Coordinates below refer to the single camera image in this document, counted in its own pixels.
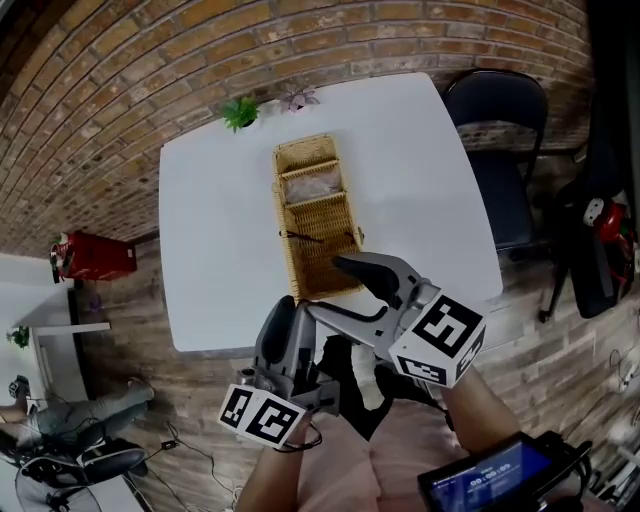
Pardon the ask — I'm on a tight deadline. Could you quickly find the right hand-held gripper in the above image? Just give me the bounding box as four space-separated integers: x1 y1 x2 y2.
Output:
304 252 487 389

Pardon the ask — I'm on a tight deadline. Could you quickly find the person's left forearm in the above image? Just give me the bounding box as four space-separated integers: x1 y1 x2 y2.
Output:
234 439 310 512

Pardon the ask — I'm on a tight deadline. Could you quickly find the person's pink clothing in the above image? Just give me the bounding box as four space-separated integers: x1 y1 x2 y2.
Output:
294 413 462 512

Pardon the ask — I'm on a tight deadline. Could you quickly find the green potted plant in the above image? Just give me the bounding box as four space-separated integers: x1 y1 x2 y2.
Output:
219 95 261 134

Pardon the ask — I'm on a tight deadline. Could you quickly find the wicker basket with lid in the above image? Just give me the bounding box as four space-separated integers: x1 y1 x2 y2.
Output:
271 132 366 305

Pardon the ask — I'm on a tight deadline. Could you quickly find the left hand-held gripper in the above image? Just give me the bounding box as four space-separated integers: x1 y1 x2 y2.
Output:
218 294 341 449

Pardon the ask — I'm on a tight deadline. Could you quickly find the white shelf unit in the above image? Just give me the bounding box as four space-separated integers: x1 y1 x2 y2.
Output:
28 322 111 402

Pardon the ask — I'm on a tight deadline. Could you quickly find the person's right forearm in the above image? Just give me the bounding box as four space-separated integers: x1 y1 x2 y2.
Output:
441 367 525 457

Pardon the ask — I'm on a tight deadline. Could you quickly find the purple potted plant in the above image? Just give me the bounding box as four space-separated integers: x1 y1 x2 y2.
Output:
277 82 321 115

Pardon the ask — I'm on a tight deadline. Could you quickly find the black tablet with blue screen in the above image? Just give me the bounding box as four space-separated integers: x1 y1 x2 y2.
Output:
417 432 557 512

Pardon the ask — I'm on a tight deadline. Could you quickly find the black folding chair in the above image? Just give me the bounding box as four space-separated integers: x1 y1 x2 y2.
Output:
442 68 550 252

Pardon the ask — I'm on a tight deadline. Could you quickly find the white table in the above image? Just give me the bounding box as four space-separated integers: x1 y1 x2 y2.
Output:
158 71 504 354

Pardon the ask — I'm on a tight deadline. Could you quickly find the black office chair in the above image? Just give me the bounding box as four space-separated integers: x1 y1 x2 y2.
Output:
537 89 637 324

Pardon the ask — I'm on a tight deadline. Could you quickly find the red helmet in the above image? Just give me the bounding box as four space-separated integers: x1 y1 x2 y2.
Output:
582 197 637 297

